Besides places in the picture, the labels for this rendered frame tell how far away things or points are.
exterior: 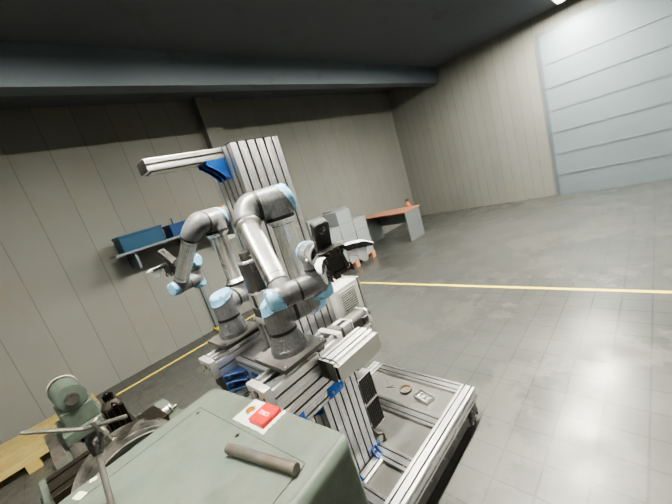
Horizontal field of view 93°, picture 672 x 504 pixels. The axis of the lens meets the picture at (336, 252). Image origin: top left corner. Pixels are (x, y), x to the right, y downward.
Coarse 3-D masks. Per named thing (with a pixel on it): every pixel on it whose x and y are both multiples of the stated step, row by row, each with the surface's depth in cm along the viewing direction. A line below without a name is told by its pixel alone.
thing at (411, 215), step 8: (400, 208) 753; (408, 208) 716; (416, 208) 719; (368, 216) 783; (376, 216) 743; (384, 216) 794; (392, 216) 778; (400, 216) 762; (408, 216) 696; (416, 216) 718; (368, 224) 780; (376, 224) 802; (384, 224) 803; (392, 224) 786; (408, 224) 694; (416, 224) 716; (376, 232) 800; (416, 232) 715; (424, 232) 738; (376, 240) 799
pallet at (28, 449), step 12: (48, 420) 366; (12, 444) 337; (24, 444) 330; (36, 444) 323; (0, 456) 322; (12, 456) 315; (24, 456) 308; (36, 456) 302; (0, 468) 300; (12, 468) 294; (36, 468) 301; (0, 480) 284
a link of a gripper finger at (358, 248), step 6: (354, 240) 83; (360, 240) 80; (366, 240) 78; (348, 246) 82; (354, 246) 81; (360, 246) 80; (366, 246) 79; (348, 252) 84; (354, 252) 83; (360, 252) 82; (366, 252) 81; (360, 258) 83; (366, 258) 82
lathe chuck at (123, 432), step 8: (128, 424) 98; (136, 424) 98; (144, 424) 98; (152, 424) 98; (160, 424) 99; (112, 432) 96; (120, 432) 95; (128, 432) 94; (104, 440) 94; (120, 440) 91; (104, 448) 90; (88, 456) 91; (88, 464) 88; (96, 464) 86; (80, 472) 88; (88, 472) 86; (80, 480) 86; (72, 488) 88
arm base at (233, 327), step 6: (234, 318) 161; (240, 318) 164; (222, 324) 160; (228, 324) 159; (234, 324) 160; (240, 324) 162; (246, 324) 165; (222, 330) 160; (228, 330) 160; (234, 330) 159; (240, 330) 161; (246, 330) 164; (222, 336) 160; (228, 336) 159; (234, 336) 159
